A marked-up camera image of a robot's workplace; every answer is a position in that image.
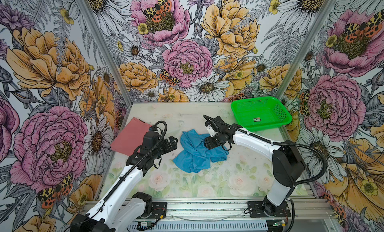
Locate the blue t shirt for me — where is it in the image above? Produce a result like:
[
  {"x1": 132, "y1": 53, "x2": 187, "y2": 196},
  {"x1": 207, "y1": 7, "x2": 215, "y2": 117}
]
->
[{"x1": 173, "y1": 129, "x2": 229, "y2": 173}]

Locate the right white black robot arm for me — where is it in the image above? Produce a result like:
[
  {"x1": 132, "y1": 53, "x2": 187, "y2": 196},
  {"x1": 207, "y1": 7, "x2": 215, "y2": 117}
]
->
[{"x1": 203, "y1": 115, "x2": 305, "y2": 217}]

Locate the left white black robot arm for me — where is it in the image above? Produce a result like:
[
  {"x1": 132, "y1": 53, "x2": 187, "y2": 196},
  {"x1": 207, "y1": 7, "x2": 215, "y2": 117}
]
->
[{"x1": 66, "y1": 130, "x2": 178, "y2": 232}]

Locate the folded red t shirt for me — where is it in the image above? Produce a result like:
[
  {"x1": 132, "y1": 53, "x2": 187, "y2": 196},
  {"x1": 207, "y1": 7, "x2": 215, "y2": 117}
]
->
[{"x1": 111, "y1": 117, "x2": 151, "y2": 156}]

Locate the green plastic basket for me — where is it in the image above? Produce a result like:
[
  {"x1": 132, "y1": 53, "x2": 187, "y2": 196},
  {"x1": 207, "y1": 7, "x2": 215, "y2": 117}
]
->
[{"x1": 231, "y1": 96, "x2": 293, "y2": 132}]

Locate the left black corrugated cable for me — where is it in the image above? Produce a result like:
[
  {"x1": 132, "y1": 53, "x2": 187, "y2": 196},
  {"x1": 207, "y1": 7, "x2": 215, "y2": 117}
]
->
[{"x1": 68, "y1": 120, "x2": 168, "y2": 230}]

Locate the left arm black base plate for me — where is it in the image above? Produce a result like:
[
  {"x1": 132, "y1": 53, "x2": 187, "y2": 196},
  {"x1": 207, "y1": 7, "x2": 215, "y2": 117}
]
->
[{"x1": 138, "y1": 202, "x2": 168, "y2": 219}]

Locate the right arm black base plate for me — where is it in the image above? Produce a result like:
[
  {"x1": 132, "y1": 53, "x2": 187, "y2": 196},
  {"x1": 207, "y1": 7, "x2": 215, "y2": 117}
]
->
[{"x1": 244, "y1": 201, "x2": 291, "y2": 218}]

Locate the white slotted cable duct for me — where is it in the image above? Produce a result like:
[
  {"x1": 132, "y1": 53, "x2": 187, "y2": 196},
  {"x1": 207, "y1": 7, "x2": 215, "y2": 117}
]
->
[{"x1": 146, "y1": 220, "x2": 269, "y2": 232}]

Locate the aluminium front rail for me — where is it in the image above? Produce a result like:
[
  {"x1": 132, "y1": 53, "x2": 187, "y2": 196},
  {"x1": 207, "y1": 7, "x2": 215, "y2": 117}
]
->
[{"x1": 77, "y1": 198, "x2": 337, "y2": 222}]

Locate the left aluminium corner post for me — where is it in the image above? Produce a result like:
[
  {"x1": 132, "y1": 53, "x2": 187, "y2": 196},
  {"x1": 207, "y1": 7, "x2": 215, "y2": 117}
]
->
[{"x1": 75, "y1": 0, "x2": 133, "y2": 109}]

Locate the aluminium corner post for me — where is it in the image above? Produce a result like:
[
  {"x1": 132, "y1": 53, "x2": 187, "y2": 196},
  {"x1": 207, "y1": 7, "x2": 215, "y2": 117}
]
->
[
  {"x1": 274, "y1": 0, "x2": 337, "y2": 99},
  {"x1": 75, "y1": 0, "x2": 133, "y2": 109}
]

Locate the right aluminium corner post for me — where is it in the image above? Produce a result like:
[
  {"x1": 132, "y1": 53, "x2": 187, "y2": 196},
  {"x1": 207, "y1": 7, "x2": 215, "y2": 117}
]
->
[{"x1": 274, "y1": 0, "x2": 337, "y2": 99}]

